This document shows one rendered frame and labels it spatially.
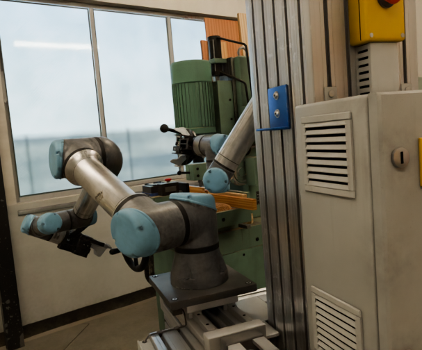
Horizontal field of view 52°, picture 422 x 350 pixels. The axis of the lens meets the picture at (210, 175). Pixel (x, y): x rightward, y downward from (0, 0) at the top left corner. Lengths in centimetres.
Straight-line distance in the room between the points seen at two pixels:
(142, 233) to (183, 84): 97
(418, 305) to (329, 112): 31
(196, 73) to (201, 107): 14
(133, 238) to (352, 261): 49
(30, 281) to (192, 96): 172
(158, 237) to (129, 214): 8
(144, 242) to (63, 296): 215
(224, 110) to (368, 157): 130
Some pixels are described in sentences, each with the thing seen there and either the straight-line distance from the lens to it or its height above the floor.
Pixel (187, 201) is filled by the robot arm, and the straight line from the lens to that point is 104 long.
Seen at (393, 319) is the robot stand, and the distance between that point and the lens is 68.
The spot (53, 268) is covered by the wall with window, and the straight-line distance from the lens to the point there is 302.
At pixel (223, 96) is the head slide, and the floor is 135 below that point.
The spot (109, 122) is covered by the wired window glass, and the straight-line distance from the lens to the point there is 315.
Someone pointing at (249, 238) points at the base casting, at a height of 75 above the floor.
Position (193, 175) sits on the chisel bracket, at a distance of 183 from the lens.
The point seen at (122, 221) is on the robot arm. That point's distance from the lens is 99.
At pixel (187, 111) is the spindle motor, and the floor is 129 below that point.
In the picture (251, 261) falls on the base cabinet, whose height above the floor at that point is 65.
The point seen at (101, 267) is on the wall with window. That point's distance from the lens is 313.
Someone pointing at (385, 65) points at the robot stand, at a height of 129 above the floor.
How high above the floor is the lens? 119
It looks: 5 degrees down
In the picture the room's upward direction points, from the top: 5 degrees counter-clockwise
